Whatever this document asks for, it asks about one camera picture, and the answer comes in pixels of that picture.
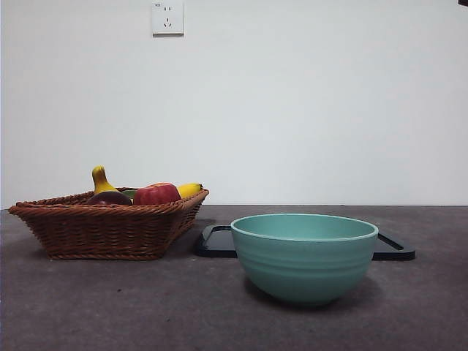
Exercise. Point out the brown wicker basket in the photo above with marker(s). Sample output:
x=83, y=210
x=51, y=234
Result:
x=102, y=230

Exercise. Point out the red apple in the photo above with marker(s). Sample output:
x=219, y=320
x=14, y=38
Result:
x=157, y=195

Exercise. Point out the yellow banana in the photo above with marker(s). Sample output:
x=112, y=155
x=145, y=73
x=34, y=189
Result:
x=101, y=183

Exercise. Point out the dark teal flat tray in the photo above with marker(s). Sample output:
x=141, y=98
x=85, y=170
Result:
x=214, y=243

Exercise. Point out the teal ribbed bowl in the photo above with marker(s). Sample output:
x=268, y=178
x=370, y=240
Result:
x=303, y=270

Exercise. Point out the green fruit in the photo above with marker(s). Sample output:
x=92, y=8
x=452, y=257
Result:
x=128, y=192

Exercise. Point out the white wall socket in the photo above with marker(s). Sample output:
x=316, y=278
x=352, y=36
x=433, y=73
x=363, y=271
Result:
x=177, y=29

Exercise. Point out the dark red plum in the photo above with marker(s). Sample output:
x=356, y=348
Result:
x=109, y=199

